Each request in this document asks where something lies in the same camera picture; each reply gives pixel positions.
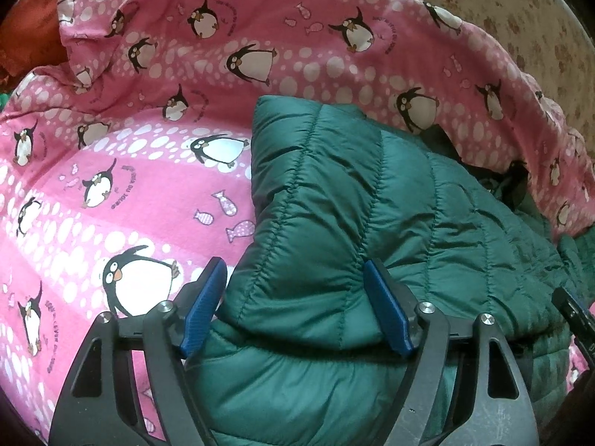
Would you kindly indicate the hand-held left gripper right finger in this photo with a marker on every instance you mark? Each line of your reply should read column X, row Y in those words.
column 388, row 306

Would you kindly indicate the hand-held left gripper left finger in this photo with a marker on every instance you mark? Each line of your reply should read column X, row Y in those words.
column 204, row 306

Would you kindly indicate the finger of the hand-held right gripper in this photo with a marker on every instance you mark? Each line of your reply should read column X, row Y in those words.
column 578, row 320

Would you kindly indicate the dark green puffer jacket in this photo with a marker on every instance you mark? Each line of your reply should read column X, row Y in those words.
column 348, row 195

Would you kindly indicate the pink penguin print blanket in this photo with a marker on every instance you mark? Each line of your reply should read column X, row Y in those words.
column 139, row 172

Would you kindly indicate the beige floral padded backrest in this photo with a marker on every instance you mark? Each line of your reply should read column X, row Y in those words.
column 534, row 9

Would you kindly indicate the red ruffled pillow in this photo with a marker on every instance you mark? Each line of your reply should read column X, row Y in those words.
column 32, row 23

